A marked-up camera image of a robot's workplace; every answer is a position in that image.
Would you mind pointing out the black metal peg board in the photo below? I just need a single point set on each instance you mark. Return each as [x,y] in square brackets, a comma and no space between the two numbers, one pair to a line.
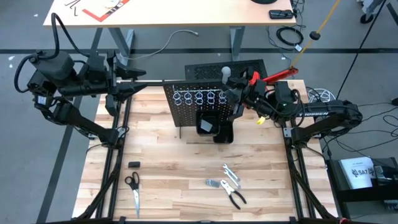
[186,115]

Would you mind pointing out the large black plastic bin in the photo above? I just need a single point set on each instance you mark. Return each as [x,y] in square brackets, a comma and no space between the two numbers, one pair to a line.
[214,115]

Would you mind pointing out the red and white paper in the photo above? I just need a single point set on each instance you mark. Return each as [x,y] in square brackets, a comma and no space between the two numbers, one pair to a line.
[102,14]

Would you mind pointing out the small black block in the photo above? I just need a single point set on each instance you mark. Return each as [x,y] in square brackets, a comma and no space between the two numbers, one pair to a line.
[134,165]

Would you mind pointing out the black aluminium table frame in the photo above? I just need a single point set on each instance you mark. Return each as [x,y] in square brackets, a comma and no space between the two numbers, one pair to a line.
[264,222]

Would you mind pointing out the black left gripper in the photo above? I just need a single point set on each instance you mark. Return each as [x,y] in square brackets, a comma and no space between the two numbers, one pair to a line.
[112,104]

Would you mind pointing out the black round base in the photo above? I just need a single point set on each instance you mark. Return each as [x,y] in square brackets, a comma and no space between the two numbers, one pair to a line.
[264,1]

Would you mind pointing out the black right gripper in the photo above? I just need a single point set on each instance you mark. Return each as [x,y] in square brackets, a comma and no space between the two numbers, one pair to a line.
[248,96]

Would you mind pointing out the black hex key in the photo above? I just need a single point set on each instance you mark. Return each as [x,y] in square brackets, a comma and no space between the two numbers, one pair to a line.
[71,3]
[75,12]

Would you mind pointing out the small grey metal tool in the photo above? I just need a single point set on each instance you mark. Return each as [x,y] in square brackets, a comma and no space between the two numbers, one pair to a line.
[212,183]

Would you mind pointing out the black perforated metal panel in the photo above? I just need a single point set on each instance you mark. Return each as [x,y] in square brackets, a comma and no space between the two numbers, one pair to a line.
[211,70]

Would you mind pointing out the small black plastic bin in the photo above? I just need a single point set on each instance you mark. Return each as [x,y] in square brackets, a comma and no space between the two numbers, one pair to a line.
[224,133]

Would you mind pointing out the thin black slanted pole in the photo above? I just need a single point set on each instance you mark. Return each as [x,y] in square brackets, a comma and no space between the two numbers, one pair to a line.
[371,31]

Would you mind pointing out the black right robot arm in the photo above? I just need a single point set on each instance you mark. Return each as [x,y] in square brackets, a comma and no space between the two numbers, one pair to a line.
[342,112]

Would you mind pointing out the black storage cart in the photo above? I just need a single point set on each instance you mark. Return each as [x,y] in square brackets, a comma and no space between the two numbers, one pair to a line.
[357,196]

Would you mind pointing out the red desk lamp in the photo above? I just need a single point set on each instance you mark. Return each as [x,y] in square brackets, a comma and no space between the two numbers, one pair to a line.
[280,75]

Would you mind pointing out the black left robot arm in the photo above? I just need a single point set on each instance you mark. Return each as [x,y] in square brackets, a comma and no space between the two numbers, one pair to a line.
[84,124]

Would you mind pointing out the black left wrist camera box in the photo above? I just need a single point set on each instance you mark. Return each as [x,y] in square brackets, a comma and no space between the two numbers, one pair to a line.
[96,67]

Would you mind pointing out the white labelled box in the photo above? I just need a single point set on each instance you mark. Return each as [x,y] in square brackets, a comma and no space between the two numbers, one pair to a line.
[357,174]

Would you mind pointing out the grey office chair base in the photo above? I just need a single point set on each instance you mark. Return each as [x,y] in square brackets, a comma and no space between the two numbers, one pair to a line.
[367,18]

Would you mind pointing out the flat black device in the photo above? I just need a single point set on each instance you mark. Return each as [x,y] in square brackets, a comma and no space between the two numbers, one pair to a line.
[281,14]

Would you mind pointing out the light wooden desk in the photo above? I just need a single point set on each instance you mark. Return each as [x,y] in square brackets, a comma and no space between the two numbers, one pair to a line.
[186,12]

